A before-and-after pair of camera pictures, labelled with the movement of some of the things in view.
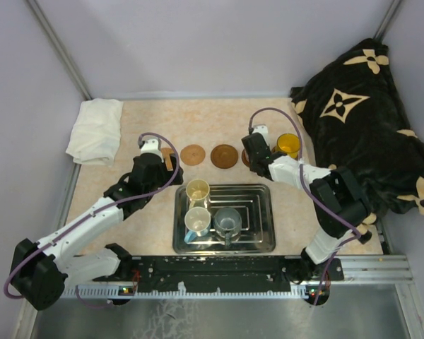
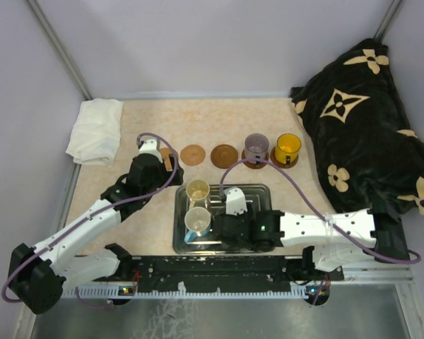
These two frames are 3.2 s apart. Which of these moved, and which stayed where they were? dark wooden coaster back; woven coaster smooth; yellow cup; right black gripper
Moved: right black gripper
Stayed: yellow cup; dark wooden coaster back; woven coaster smooth
